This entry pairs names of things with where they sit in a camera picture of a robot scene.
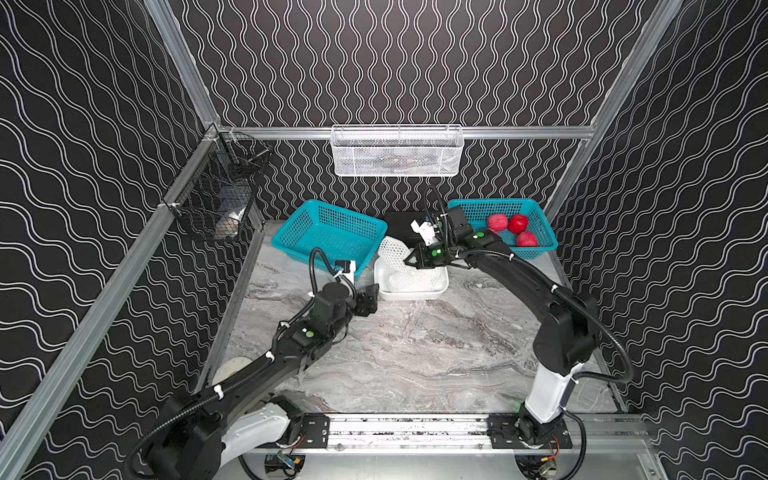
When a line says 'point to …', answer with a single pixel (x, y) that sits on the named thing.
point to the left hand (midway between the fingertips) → (367, 281)
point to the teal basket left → (341, 234)
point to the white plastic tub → (383, 271)
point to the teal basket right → (479, 211)
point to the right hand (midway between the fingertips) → (407, 259)
